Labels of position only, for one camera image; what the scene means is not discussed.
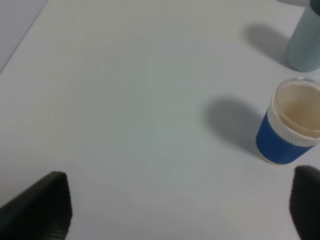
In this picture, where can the teal plastic cup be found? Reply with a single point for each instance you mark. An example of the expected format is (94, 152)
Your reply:
(303, 51)

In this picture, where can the blue sleeved paper cup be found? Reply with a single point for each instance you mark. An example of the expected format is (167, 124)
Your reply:
(291, 124)

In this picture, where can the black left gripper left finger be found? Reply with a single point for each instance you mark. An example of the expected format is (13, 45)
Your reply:
(41, 212)

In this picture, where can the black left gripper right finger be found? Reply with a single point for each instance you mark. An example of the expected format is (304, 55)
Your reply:
(304, 202)

